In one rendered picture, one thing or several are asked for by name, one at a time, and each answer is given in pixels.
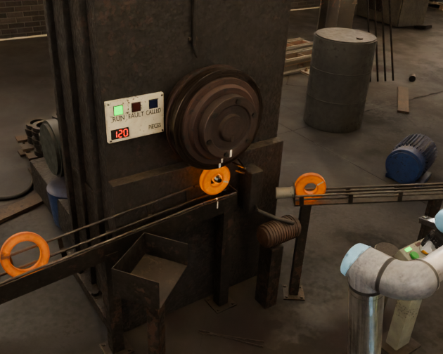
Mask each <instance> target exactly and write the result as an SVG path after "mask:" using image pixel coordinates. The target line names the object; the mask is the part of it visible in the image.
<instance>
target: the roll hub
mask: <svg viewBox="0 0 443 354"><path fill-rule="evenodd" d="M239 98H240V100H241V102H240V104H236V100H237V99H239ZM213 112H216V113H217V114H218V115H217V117H216V118H213V116H212V114H213ZM254 112H256V113H257V111H256V109H255V106H254V105H253V104H252V103H251V102H250V101H249V100H248V99H246V98H244V97H242V96H240V95H238V94H234V93H230V94H226V95H223V96H220V97H218V98H217V99H215V100H214V101H212V102H211V103H210V104H209V106H208V107H207V108H206V110H205V111H204V113H203V115H202V117H201V119H200V123H199V127H198V136H199V140H200V143H201V145H202V146H203V147H204V148H205V149H206V150H207V151H208V152H209V153H210V154H212V155H214V156H215V157H218V158H225V157H224V153H225V152H227V153H229V156H228V157H230V150H232V156H234V155H237V154H238V153H239V152H241V151H242V150H244V149H245V148H246V147H247V145H248V144H247V143H246V140H247V139H250V140H252V137H253V136H254V134H255V131H256V128H257V116H256V117H255V118H252V113H254ZM208 140H211V141H212V144H211V145H207V143H206V142H207V141H208ZM228 157H226V158H228Z"/></svg>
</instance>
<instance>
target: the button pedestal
mask: <svg viewBox="0 0 443 354"><path fill-rule="evenodd" d="M423 239H424V238H423ZM423 239H421V240H418V241H417V242H414V243H413V244H410V245H409V246H407V247H404V248H403V249H400V250H399V251H398V252H397V253H396V254H395V257H396V258H397V259H398V260H400V261H410V260H411V259H413V258H411V256H410V253H411V252H412V251H415V252H416V253H418V255H419V259H422V258H424V257H426V256H427V255H428V254H424V253H423V252H421V251H420V246H419V247H417V246H416V245H415V244H416V243H418V242H422V241H423ZM408 247H411V250H410V251H408V252H406V251H405V249H406V248H408ZM421 301H422V299H420V300H413V301H406V300H399V299H397V304H396V307H395V310H394V315H393V317H392V321H391V325H390V329H389V330H388V331H387V332H385V333H384V334H382V343H381V348H382V349H383V350H384V351H385V352H386V353H387V354H410V353H412V352H414V351H415V350H416V349H418V348H420V347H421V345H420V344H419V343H418V342H417V341H416V340H414V339H413V338H412V337H411V333H412V331H413V326H414V324H415V321H416V318H417V314H418V311H419V308H420V304H421Z"/></svg>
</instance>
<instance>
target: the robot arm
mask: <svg viewBox="0 0 443 354"><path fill-rule="evenodd" d="M418 222H419V223H421V224H423V225H426V226H429V227H431V228H433V230H431V231H430V232H429V233H428V234H427V235H426V237H425V238H424V239H423V241H422V242H421V244H420V251H422V250H425V251H426V252H428V253H429V254H428V255H427V256H426V257H424V258H422V259H419V258H415V259H411V260H410V261H400V260H398V259H395V258H393V257H391V256H389V255H387V254H384V253H383V252H381V251H378V250H376V249H374V248H372V247H371V246H367V245H365V244H361V243H360V244H355V245H354V246H353V247H352V248H351V249H350V250H349V251H348V252H347V253H346V255H345V257H344V258H343V260H342V263H341V266H340V271H341V273H342V274H343V275H344V276H348V285H349V321H348V354H381V343H382V331H383V310H384V298H385V296H386V297H389V298H391V299H399V300H406V301H413V300H420V299H425V298H427V297H429V296H431V295H433V294H434V293H435V292H436V291H437V290H438V289H439V284H440V282H441V281H442V280H443V209H441V210H440V211H439V212H438V213H437V214H436V216H435V218H431V217H429V216H421V217H420V218H419V221H418Z"/></svg>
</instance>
